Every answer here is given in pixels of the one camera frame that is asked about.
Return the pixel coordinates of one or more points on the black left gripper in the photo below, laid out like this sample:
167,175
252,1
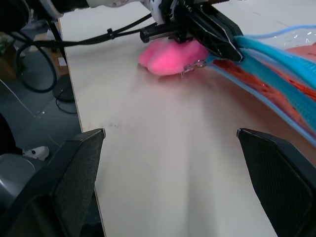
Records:
170,28

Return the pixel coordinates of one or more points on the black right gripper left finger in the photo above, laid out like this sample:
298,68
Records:
74,177

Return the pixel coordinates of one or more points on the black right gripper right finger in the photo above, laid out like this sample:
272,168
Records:
279,177

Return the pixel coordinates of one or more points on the clear plastic pouch blue trim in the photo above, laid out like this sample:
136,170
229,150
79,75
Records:
276,64

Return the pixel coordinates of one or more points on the pink fluffy cloth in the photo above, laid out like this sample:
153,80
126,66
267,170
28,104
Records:
170,58

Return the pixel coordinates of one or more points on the orange cloth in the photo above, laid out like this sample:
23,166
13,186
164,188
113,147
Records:
291,84

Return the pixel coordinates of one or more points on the brown cardboard box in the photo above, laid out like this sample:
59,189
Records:
60,56

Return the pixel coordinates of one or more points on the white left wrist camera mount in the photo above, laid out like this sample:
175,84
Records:
160,11

